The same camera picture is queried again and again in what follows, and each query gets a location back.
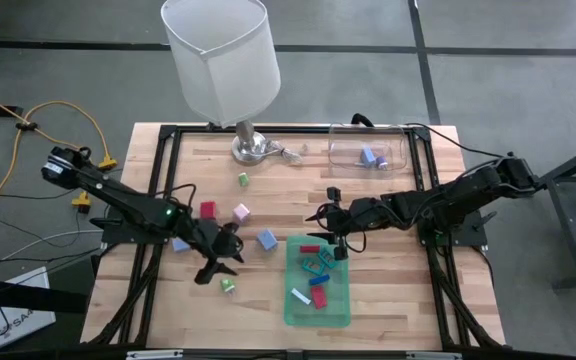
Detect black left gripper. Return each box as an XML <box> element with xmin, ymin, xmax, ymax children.
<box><xmin>187</xmin><ymin>218</ymin><xmax>246</xmax><ymax>287</ymax></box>

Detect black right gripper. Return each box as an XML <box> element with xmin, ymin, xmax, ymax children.
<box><xmin>305</xmin><ymin>186</ymin><xmax>385</xmax><ymax>262</ymax></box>

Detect teal digital timer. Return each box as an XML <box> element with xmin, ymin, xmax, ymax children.
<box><xmin>317</xmin><ymin>248</ymin><xmax>339</xmax><ymax>270</ymax></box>
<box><xmin>301</xmin><ymin>255</ymin><xmax>327</xmax><ymax>277</ymax></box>

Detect pink wall charger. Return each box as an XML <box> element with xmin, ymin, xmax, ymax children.
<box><xmin>232</xmin><ymin>203</ymin><xmax>252</xmax><ymax>225</ymax></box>

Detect white digital timer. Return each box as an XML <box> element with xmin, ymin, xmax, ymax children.
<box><xmin>290</xmin><ymin>287</ymin><xmax>313</xmax><ymax>306</ymax></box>

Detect green translucent plastic bin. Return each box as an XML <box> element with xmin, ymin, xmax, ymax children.
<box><xmin>283</xmin><ymin>235</ymin><xmax>352</xmax><ymax>329</ymax></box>

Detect clear plastic bin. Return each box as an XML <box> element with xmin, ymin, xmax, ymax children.
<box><xmin>327</xmin><ymin>123</ymin><xmax>409</xmax><ymax>173</ymax></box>

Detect white table lamp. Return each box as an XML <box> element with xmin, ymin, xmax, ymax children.
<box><xmin>160</xmin><ymin>0</ymin><xmax>282</xmax><ymax>167</ymax></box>

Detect black slanted bar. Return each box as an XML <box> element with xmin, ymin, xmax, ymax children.
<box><xmin>0</xmin><ymin>274</ymin><xmax>89</xmax><ymax>316</ymax></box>

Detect white printed box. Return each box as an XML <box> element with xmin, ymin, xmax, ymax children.
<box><xmin>0</xmin><ymin>266</ymin><xmax>57</xmax><ymax>351</ymax></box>

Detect black metal cart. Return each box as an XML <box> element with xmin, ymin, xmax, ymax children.
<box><xmin>519</xmin><ymin>137</ymin><xmax>576</xmax><ymax>291</ymax></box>

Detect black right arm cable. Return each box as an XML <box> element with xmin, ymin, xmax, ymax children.
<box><xmin>316</xmin><ymin>199</ymin><xmax>369</xmax><ymax>254</ymax></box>

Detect black aluminium table frame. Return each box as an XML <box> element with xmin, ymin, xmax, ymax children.
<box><xmin>86</xmin><ymin>123</ymin><xmax>508</xmax><ymax>360</ymax></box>

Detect silver frame bracket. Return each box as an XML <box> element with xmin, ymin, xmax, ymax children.
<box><xmin>405</xmin><ymin>351</ymin><xmax>463</xmax><ymax>360</ymax></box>
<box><xmin>125</xmin><ymin>349</ymin><xmax>184</xmax><ymax>360</ymax></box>

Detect black power cable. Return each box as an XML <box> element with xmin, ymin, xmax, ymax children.
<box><xmin>402</xmin><ymin>122</ymin><xmax>507</xmax><ymax>159</ymax></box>

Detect yellow extension cord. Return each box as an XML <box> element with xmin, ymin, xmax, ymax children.
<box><xmin>0</xmin><ymin>84</ymin><xmax>119</xmax><ymax>231</ymax></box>

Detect white floor cable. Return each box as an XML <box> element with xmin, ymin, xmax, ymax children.
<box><xmin>0</xmin><ymin>228</ymin><xmax>105</xmax><ymax>277</ymax></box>

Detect black floor cable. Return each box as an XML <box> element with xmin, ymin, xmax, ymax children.
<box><xmin>0</xmin><ymin>187</ymin><xmax>77</xmax><ymax>201</ymax></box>

